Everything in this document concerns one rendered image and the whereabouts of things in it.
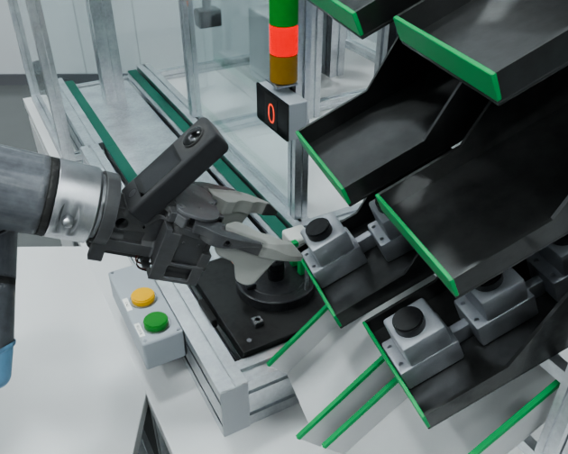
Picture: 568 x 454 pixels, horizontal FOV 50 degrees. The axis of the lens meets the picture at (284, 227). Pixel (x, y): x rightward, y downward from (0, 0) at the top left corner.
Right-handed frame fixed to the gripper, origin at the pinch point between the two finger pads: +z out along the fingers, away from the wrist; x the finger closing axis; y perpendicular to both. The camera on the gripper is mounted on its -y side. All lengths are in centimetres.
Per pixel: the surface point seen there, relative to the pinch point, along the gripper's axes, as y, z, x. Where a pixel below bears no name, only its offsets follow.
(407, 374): 2.9, 8.3, 18.7
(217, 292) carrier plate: 29.3, 10.1, -27.0
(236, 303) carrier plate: 28.3, 12.3, -23.3
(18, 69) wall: 135, -12, -411
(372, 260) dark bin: 0.9, 11.9, 2.0
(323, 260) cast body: 2.2, 5.5, 1.9
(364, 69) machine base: 4, 90, -146
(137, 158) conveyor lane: 37, 6, -91
